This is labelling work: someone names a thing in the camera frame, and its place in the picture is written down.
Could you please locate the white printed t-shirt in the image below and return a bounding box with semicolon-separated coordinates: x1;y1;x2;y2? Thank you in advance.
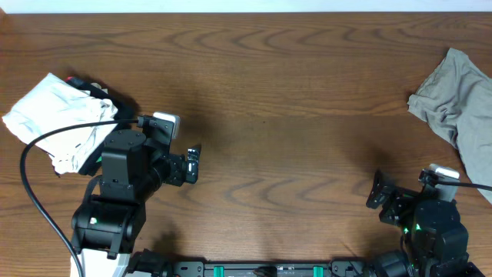
2;73;103;174

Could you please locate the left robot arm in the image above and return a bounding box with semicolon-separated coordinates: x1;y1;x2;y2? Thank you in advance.
71;129;201;276

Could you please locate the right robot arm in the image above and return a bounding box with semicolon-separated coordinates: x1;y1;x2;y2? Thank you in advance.
363;164;483;277

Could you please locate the grey garment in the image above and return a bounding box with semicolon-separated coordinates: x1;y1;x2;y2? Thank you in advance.
407;48;491;187

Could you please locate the black mounting rail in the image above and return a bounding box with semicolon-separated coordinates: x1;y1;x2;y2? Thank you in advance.
126;249;385;277

